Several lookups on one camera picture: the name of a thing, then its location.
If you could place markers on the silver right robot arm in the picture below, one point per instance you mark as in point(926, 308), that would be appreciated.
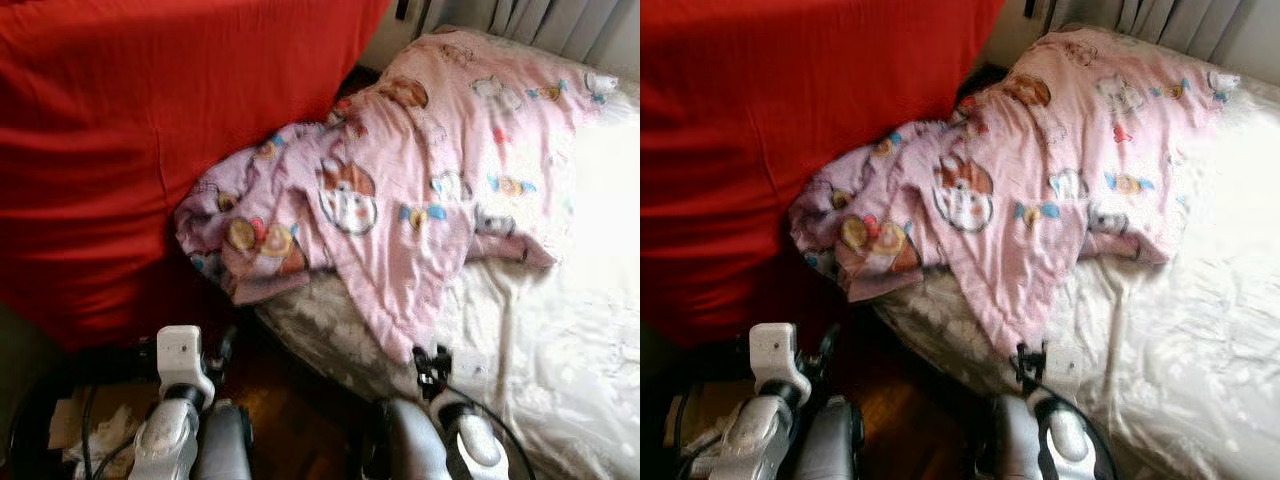
point(470, 440)
point(1065, 440)

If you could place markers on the pink cartoon print blanket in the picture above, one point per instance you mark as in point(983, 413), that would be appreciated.
point(420, 170)
point(1050, 170)

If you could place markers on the red covered sofa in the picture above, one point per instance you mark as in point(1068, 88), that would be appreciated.
point(780, 130)
point(130, 130)

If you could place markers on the beige floral bed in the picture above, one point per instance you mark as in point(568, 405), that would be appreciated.
point(1200, 350)
point(570, 350)

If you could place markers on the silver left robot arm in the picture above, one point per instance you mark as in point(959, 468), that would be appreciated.
point(755, 440)
point(165, 440)

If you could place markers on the dark wall socket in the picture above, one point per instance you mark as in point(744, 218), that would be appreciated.
point(402, 8)
point(1031, 7)

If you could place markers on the grey curtain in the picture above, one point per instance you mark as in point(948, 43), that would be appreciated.
point(560, 20)
point(1150, 20)

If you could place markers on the grey left robot leg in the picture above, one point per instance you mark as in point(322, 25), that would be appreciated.
point(225, 445)
point(830, 440)

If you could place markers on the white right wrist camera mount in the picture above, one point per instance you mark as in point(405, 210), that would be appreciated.
point(1065, 365)
point(470, 368)

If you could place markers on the brown cardboard box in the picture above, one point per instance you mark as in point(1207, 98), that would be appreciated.
point(75, 420)
point(700, 410)

